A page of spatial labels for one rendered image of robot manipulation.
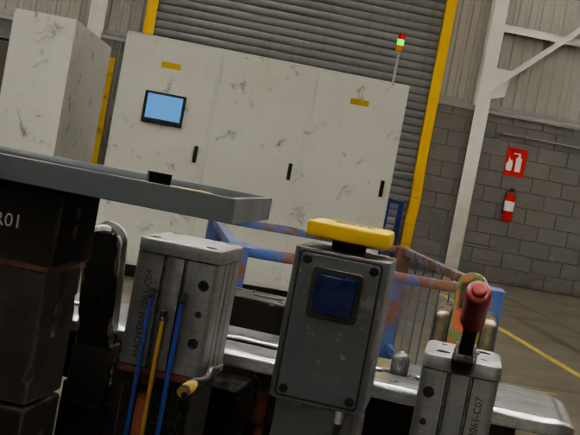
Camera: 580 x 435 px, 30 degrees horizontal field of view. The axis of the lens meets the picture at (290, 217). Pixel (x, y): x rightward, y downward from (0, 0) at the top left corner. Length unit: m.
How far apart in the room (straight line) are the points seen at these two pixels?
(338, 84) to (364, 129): 0.44
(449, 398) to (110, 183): 0.35
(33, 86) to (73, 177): 8.31
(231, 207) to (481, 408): 0.31
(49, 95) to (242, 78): 1.58
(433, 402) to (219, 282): 0.21
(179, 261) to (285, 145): 8.14
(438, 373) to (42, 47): 8.27
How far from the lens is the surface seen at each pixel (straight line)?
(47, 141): 9.05
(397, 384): 1.07
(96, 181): 0.78
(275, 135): 9.08
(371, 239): 0.77
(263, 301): 1.30
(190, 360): 0.97
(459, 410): 0.94
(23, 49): 9.12
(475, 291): 0.82
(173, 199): 0.76
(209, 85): 9.05
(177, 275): 0.96
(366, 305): 0.77
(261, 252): 2.98
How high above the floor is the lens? 1.20
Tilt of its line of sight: 3 degrees down
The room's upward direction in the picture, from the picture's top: 11 degrees clockwise
